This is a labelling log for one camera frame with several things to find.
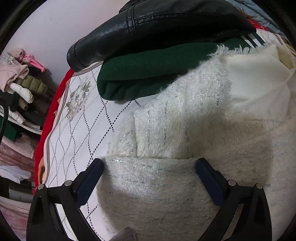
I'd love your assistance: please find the pink hanging garment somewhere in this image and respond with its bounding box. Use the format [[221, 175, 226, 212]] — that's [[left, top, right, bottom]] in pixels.
[[23, 54, 45, 73]]

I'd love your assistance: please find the black leather jacket folded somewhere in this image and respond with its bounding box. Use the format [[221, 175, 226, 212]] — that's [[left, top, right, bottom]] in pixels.
[[67, 1, 256, 72]]

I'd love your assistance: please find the white floral quilted mat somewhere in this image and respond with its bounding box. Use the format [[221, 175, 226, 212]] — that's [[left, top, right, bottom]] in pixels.
[[43, 61, 153, 241]]

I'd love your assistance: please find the blue-grey duvet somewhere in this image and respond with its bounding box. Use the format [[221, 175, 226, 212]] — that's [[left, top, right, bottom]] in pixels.
[[228, 0, 287, 39]]

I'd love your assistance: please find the white tweed jacket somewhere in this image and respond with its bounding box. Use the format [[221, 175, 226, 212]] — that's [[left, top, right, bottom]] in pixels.
[[98, 45, 295, 240]]

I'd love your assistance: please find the dark green folded garment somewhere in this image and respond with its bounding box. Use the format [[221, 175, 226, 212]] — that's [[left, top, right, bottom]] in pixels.
[[97, 32, 266, 102]]

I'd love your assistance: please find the red floral blanket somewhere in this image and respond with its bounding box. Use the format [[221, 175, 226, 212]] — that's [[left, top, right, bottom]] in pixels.
[[34, 69, 74, 187]]

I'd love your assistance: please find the clothes rack with garments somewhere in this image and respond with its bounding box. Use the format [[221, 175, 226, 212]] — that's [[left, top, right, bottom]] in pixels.
[[1, 48, 55, 135]]

